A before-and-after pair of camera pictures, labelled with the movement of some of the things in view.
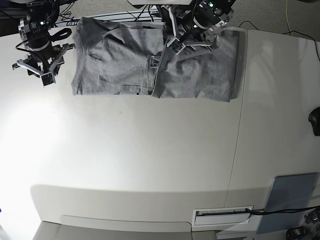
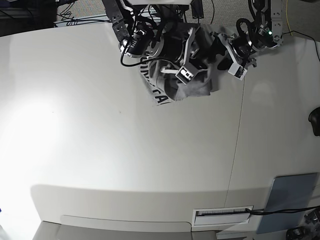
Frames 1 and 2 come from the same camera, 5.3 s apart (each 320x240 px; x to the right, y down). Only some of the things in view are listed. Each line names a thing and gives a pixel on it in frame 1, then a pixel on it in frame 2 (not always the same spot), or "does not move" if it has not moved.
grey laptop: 289,191 does not move
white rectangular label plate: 221,215 does not move
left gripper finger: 174,38 to 235,57
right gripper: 43,55 to 174,48
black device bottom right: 300,232 does not move
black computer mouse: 314,118 does not move
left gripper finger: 196,43 to 253,62
